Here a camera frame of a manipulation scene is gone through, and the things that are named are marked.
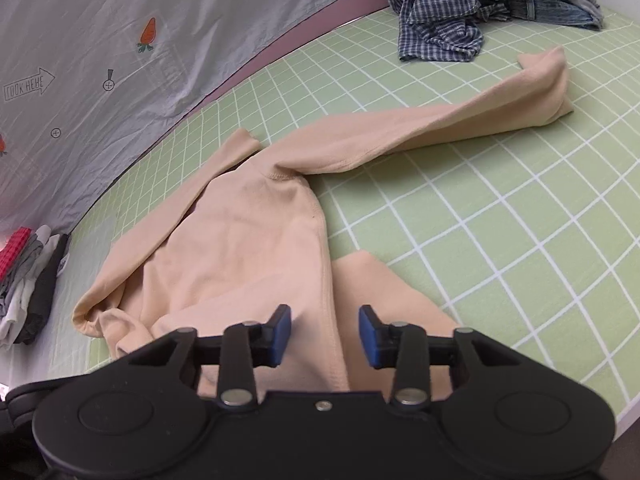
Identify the red checkered folded cloth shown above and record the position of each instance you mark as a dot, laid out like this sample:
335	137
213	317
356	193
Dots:
12	255

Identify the blue plaid shirt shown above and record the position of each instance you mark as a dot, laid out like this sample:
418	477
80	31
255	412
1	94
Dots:
440	15

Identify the grey carrot-print sheet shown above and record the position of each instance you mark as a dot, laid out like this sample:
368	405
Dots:
150	95

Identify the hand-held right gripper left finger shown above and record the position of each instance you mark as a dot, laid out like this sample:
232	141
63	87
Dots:
280	336

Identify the pink mattress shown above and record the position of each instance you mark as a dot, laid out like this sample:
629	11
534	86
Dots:
280	55

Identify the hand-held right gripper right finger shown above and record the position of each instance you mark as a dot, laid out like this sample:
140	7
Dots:
367	336

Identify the green grid bed sheet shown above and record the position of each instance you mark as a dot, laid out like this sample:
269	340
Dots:
475	210

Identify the black folded cloth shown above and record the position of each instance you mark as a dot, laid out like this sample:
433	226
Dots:
42	290

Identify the peach long-sleeve shirt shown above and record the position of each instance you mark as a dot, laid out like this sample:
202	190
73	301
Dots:
240	240

